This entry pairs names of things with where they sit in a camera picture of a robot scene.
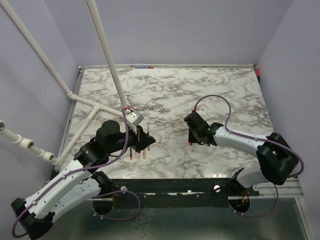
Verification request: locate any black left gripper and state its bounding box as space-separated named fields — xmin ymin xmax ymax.
xmin=107 ymin=123 xmax=156 ymax=155

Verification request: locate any yellow highlighter pen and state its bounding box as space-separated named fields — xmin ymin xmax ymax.
xmin=142 ymin=149 xmax=147 ymax=160

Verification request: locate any thin silver red pen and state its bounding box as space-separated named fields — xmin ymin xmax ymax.
xmin=146 ymin=123 xmax=152 ymax=152

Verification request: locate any pink pencil-shaped marker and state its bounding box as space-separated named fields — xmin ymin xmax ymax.
xmin=135 ymin=152 xmax=141 ymax=160

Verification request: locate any orange red gel pen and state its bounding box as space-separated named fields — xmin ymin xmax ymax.
xmin=129 ymin=147 xmax=133 ymax=160

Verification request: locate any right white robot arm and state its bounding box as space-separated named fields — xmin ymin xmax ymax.
xmin=184 ymin=111 xmax=299 ymax=196

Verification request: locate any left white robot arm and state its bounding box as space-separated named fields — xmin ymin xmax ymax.
xmin=11 ymin=120 xmax=156 ymax=240

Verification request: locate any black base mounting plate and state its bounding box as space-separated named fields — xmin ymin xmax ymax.
xmin=97 ymin=178 xmax=259 ymax=209

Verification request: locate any blue red marker at edge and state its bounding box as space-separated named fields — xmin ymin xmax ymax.
xmin=134 ymin=65 xmax=155 ymax=69

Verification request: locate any red black clamp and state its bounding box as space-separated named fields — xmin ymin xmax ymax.
xmin=255 ymin=68 xmax=261 ymax=83

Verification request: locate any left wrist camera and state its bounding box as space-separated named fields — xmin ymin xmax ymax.
xmin=125 ymin=109 xmax=144 ymax=133

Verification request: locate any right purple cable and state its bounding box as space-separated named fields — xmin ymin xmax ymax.
xmin=192 ymin=94 xmax=305 ymax=217

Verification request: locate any purple cable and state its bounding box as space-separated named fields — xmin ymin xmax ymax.
xmin=11 ymin=107 xmax=141 ymax=237
xmin=192 ymin=94 xmax=305 ymax=217

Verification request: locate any aluminium rail frame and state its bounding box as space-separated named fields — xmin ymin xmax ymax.
xmin=257 ymin=177 xmax=304 ymax=198

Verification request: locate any white PVC pipe frame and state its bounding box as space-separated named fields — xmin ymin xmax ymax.
xmin=0 ymin=0 xmax=133 ymax=167

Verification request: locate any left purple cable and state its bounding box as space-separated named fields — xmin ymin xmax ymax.
xmin=11 ymin=107 xmax=141 ymax=237

